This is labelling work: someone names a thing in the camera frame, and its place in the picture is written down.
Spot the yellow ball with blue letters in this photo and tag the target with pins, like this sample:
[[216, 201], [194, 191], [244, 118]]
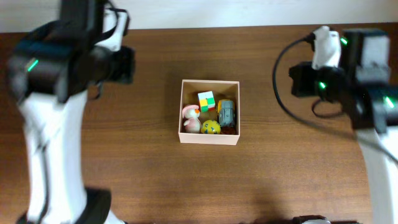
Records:
[[210, 127]]

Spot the grey and yellow toy truck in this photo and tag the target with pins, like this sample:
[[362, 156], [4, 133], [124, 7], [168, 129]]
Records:
[[226, 113]]

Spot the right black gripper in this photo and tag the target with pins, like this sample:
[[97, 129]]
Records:
[[298, 72]]

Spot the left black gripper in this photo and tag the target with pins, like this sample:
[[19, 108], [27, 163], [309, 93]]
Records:
[[129, 75]]

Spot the orange ribbed plastic ball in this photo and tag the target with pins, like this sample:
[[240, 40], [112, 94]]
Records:
[[228, 130]]

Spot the multicoloured puzzle cube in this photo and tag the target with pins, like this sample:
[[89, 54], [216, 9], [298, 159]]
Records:
[[206, 101]]

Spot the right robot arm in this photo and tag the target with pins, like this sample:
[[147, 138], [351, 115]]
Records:
[[352, 69]]

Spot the pink and white duck toy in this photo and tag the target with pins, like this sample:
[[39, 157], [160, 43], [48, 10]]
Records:
[[191, 122]]

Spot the white cardboard box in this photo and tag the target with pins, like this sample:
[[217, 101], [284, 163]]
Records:
[[222, 90]]

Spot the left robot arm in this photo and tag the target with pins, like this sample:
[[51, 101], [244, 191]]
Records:
[[48, 75]]

